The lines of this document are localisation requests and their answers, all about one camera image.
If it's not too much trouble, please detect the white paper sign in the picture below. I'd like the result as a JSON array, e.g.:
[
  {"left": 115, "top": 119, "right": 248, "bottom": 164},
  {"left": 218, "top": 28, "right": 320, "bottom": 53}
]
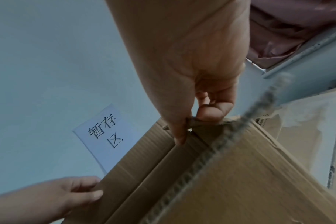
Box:
[{"left": 72, "top": 103, "right": 138, "bottom": 176}]

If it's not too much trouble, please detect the pink plastic bag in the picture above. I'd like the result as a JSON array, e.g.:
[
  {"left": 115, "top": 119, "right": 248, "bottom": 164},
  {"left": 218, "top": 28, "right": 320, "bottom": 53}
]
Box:
[{"left": 246, "top": 0, "right": 336, "bottom": 69}]

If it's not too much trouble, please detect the person's left hand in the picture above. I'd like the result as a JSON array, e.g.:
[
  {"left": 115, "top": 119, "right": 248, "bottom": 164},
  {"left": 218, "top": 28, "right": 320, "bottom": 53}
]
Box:
[{"left": 0, "top": 176, "right": 104, "bottom": 224}]

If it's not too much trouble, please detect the person's right hand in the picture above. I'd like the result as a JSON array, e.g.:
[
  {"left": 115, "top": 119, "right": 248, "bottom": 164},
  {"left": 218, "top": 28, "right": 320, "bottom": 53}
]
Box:
[{"left": 105, "top": 0, "right": 251, "bottom": 146}]

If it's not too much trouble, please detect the light blue metal shelf frame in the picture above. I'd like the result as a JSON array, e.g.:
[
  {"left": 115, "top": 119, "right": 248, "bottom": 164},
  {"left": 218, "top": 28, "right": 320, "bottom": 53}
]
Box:
[{"left": 244, "top": 28, "right": 336, "bottom": 107}]

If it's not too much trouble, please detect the pale taped cardboard box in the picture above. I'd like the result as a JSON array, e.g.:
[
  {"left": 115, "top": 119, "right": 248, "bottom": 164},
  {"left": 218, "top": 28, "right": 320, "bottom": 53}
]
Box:
[{"left": 254, "top": 85, "right": 336, "bottom": 199}]

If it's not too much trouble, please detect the brown cardboard box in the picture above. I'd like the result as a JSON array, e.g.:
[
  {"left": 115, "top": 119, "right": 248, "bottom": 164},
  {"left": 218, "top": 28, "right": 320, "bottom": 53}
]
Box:
[{"left": 97, "top": 73, "right": 336, "bottom": 224}]

